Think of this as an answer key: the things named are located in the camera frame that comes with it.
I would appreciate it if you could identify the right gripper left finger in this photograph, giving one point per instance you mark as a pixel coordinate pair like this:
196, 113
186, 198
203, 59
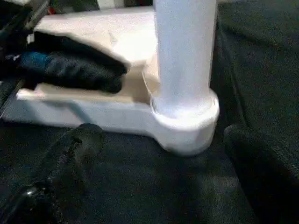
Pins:
58, 175

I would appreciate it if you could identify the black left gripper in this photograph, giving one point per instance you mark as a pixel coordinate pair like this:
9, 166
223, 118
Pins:
11, 58

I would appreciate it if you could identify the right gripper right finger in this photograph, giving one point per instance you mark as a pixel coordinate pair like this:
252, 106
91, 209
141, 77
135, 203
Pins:
264, 177

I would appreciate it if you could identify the white plastic table top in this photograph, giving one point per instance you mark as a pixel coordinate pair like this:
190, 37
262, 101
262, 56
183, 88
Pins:
116, 116

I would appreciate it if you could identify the white plastic table leg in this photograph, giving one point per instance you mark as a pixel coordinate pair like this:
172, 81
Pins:
184, 58

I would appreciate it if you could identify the black mat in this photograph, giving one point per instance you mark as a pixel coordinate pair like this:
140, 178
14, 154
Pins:
257, 70

